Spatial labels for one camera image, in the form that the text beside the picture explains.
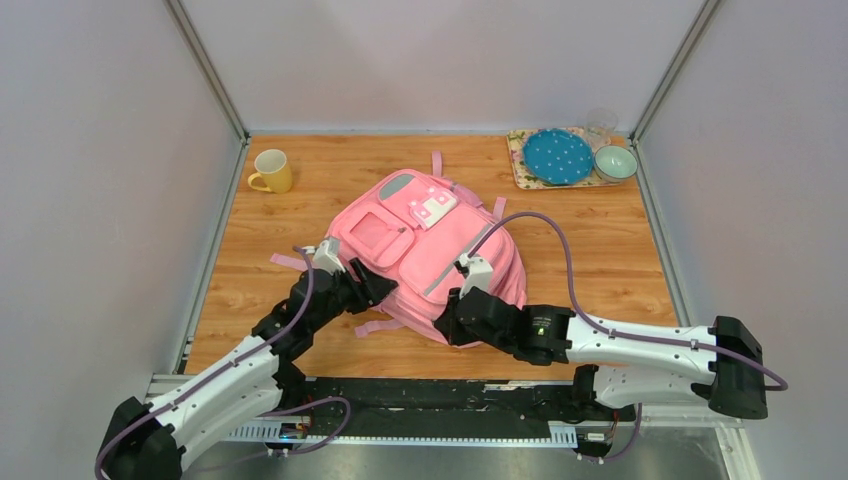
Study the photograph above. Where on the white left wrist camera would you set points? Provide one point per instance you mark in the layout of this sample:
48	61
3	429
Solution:
325	255

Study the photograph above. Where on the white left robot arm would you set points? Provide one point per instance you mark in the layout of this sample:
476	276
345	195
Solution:
160	439

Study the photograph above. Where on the floral placemat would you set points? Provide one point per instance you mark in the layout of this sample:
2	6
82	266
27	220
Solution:
526	180

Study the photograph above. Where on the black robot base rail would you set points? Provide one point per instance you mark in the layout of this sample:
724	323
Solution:
445	409

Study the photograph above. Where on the clear drinking glass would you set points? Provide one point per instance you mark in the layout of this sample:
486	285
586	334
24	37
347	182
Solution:
600	125

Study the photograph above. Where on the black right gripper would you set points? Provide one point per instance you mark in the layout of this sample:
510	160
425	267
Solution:
449	326

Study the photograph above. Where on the pale green bowl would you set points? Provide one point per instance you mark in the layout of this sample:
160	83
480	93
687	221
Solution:
615	164

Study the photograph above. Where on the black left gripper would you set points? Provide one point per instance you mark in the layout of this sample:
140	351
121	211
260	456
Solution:
368	291

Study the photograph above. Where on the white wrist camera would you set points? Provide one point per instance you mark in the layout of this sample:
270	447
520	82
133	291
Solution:
476	271
325	255

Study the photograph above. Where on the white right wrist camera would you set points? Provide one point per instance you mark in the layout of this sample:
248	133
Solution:
476	271

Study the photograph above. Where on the blue polka dot plate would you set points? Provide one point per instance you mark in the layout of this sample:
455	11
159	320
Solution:
558	157

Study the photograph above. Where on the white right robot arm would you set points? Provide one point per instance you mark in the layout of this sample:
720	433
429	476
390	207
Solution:
620	363

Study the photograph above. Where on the yellow mug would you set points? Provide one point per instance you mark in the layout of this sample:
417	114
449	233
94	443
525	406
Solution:
273	173

